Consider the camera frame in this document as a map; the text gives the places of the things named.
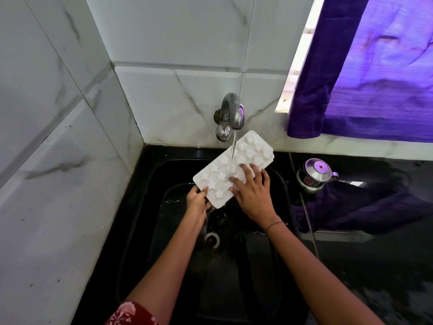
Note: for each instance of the person's left hand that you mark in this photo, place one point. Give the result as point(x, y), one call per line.
point(196, 205)

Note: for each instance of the person's right hand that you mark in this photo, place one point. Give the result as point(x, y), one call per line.
point(254, 198)

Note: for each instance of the person's right middle finger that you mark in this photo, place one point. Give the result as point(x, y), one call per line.
point(248, 173)

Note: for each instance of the person's right little finger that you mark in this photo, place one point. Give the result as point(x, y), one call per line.
point(266, 178)

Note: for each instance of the person's right thumb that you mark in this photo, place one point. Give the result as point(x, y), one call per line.
point(234, 192)

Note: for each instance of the person's left thumb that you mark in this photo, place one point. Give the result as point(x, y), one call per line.
point(204, 196)

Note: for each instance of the white star ice mould tray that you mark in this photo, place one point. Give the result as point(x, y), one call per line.
point(233, 165)

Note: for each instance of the person's right forearm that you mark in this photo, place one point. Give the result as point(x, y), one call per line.
point(314, 277)

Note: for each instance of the person's left forearm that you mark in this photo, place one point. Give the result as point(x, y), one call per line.
point(165, 267)

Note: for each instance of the steel sink drain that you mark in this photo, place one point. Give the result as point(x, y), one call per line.
point(212, 239)

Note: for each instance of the steel pressure cooker lid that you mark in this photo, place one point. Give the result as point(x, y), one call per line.
point(314, 175)

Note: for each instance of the black kitchen sink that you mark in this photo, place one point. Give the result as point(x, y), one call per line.
point(220, 253)

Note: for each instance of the red floral sleeve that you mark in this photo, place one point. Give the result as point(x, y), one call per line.
point(130, 315)

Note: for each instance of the purple curtain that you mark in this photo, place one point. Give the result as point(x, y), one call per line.
point(365, 67)

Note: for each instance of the chrome wall tap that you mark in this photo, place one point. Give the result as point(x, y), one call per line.
point(229, 115)

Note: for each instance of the window frame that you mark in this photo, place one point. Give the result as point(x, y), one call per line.
point(297, 57)

